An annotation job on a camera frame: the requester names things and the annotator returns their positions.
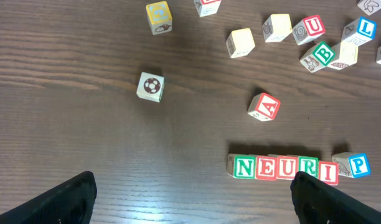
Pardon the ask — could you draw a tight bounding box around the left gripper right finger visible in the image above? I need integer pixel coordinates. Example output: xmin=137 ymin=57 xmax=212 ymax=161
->
xmin=290 ymin=171 xmax=381 ymax=224

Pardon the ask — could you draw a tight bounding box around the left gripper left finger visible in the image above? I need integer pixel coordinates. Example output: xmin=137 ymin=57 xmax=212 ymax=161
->
xmin=0 ymin=171 xmax=97 ymax=224

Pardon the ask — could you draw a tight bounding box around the red i block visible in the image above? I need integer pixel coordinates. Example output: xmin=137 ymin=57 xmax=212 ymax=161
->
xmin=318 ymin=161 xmax=339 ymax=185
xmin=357 ymin=0 xmax=381 ymax=16

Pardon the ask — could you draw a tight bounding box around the green R block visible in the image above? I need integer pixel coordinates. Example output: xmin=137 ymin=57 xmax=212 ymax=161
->
xmin=298 ymin=156 xmax=319 ymax=178

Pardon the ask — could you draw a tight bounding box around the red u block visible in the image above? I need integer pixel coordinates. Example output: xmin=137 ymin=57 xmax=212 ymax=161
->
xmin=293 ymin=15 xmax=326 ymax=45
xmin=276 ymin=156 xmax=299 ymax=180

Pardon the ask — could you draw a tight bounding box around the blue P block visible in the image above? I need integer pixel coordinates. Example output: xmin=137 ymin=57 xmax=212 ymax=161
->
xmin=331 ymin=152 xmax=371 ymax=179

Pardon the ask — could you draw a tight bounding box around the red E block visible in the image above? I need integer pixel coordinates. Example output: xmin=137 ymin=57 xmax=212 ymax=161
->
xmin=255 ymin=156 xmax=277 ymax=181

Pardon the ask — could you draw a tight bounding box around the green N block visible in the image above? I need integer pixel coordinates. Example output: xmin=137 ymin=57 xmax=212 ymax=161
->
xmin=227 ymin=154 xmax=256 ymax=179

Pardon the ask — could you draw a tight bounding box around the red A block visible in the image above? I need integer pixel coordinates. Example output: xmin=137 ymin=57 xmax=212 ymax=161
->
xmin=247 ymin=93 xmax=281 ymax=121

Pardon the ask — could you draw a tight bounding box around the white symbol block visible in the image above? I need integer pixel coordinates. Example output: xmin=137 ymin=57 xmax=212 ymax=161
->
xmin=136 ymin=72 xmax=164 ymax=103

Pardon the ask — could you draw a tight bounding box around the green B block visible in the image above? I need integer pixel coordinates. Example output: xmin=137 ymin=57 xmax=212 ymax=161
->
xmin=299 ymin=41 xmax=336 ymax=73

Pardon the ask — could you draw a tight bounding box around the yellow block beside B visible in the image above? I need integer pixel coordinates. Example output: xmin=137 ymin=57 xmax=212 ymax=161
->
xmin=327 ymin=42 xmax=359 ymax=70

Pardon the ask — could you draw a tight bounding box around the yellow block left middle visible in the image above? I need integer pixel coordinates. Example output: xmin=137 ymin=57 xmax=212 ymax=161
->
xmin=226 ymin=28 xmax=255 ymax=58

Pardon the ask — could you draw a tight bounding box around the blue L block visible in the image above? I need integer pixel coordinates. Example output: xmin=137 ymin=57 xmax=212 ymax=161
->
xmin=341 ymin=17 xmax=377 ymax=47

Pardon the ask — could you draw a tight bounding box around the yellow block centre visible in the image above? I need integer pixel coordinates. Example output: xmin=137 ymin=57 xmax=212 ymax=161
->
xmin=262 ymin=14 xmax=293 ymax=43

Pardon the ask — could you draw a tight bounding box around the yellow block far left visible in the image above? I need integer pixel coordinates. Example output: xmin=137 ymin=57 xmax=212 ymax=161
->
xmin=146 ymin=1 xmax=172 ymax=35

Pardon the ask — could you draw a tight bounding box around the red Y block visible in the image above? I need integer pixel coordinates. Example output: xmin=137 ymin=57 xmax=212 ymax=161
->
xmin=194 ymin=0 xmax=222 ymax=17

